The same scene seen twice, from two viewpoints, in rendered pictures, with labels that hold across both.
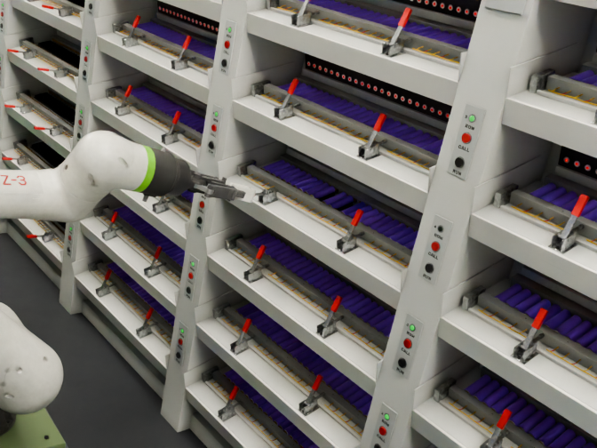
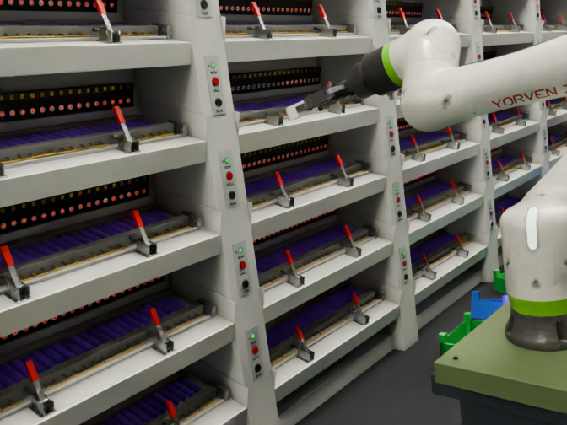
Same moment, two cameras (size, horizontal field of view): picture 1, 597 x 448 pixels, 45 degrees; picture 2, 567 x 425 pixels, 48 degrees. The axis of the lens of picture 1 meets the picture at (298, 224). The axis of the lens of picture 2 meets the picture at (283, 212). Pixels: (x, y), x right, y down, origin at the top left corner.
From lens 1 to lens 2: 241 cm
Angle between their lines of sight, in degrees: 91
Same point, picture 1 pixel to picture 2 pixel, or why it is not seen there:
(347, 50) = not seen: outside the picture
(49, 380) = not seen: hidden behind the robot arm
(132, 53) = (13, 49)
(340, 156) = (325, 42)
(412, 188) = (364, 39)
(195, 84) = (166, 46)
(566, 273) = not seen: hidden behind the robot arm
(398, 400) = (396, 173)
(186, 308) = (246, 308)
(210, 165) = (223, 126)
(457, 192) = (381, 28)
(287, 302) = (315, 195)
